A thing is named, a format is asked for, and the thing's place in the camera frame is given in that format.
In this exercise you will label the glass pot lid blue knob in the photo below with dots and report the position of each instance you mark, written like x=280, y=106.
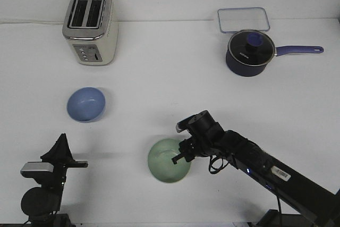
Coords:
x=251, y=47

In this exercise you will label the dark blue saucepan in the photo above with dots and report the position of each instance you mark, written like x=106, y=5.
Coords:
x=248, y=70

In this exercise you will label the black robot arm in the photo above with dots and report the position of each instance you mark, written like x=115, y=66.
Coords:
x=315, y=205
x=42, y=204

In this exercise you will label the silver two-slot toaster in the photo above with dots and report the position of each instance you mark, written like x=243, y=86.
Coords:
x=91, y=30

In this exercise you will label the blue bowl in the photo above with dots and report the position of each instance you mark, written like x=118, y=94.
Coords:
x=86, y=105

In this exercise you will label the green bowl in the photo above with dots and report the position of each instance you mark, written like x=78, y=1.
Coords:
x=160, y=161

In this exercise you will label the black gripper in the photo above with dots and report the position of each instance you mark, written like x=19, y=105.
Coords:
x=204, y=142
x=60, y=164

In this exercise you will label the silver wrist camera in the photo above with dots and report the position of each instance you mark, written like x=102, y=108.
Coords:
x=186, y=124
x=36, y=169

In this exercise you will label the clear blue-rimmed container lid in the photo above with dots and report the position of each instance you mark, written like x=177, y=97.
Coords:
x=232, y=20

